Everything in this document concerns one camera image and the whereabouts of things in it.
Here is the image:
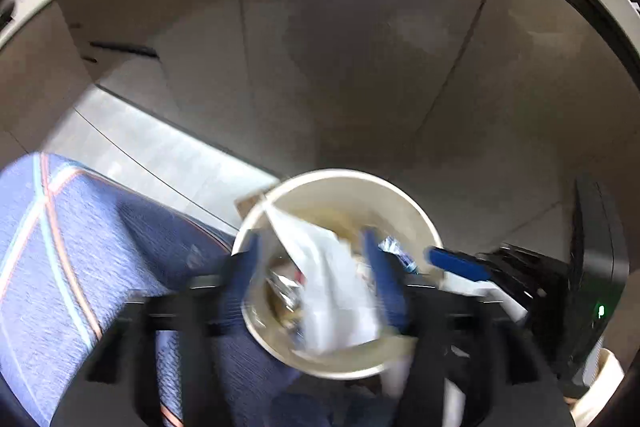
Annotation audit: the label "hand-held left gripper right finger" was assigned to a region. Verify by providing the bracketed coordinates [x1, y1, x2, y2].
[361, 227, 573, 427]

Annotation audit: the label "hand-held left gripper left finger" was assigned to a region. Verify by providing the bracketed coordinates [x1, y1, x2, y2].
[50, 229, 263, 427]

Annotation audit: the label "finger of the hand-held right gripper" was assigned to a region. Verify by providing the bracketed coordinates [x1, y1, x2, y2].
[425, 243, 573, 303]

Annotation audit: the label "silver nut packet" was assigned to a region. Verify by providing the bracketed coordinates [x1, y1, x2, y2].
[265, 267, 306, 323]

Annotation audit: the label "white tissue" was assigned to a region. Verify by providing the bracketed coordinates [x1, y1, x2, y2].
[264, 206, 383, 350]

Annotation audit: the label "white printed paper cup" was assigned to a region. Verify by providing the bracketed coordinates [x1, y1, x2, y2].
[231, 169, 446, 380]

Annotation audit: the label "person's right forearm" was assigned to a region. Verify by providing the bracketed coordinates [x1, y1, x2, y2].
[565, 347, 626, 427]

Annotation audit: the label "blue checked tablecloth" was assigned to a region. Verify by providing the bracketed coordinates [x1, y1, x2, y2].
[0, 152, 301, 427]

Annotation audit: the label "grey kitchen cabinets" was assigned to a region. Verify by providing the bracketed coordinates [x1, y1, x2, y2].
[0, 0, 640, 258]

